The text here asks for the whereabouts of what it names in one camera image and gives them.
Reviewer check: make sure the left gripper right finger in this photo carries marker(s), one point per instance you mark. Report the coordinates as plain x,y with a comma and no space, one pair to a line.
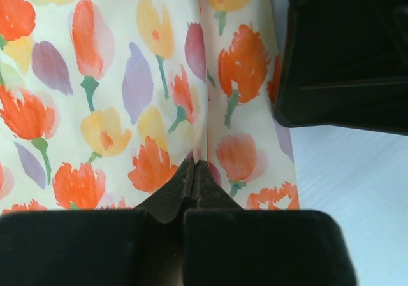
225,244

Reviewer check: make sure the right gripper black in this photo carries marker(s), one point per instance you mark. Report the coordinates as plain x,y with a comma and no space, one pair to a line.
345,64

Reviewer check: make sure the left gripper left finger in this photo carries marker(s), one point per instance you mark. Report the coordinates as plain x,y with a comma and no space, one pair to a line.
138,246

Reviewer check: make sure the floral orange skirt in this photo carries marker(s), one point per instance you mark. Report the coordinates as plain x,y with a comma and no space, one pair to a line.
102,100

